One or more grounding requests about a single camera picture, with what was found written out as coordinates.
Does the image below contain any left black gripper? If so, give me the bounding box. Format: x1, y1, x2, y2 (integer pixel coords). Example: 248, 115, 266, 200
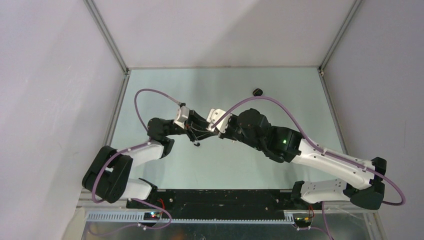
166, 109, 218, 142

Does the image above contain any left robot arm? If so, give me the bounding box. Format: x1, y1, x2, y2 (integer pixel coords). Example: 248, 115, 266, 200
82, 107, 216, 208

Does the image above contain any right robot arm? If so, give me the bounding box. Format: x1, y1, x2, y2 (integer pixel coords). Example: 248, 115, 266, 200
207, 108, 387, 210

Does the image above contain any black earbud charging case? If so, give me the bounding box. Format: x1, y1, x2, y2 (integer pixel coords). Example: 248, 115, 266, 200
252, 88, 264, 97

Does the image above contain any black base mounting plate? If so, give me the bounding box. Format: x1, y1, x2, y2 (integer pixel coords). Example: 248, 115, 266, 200
146, 189, 310, 221

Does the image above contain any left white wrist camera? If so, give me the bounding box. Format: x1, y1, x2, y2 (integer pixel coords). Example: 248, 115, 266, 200
173, 103, 190, 130

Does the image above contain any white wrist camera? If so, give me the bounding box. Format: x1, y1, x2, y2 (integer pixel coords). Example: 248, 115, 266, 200
206, 108, 232, 134
173, 103, 190, 130

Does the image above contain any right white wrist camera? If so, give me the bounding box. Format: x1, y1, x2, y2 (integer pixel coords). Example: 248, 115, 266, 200
206, 108, 232, 134

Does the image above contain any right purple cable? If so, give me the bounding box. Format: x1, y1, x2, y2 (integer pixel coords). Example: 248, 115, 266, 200
211, 96, 407, 240

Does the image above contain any aluminium frame rail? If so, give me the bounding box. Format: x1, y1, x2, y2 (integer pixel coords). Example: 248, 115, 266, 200
75, 188, 379, 226

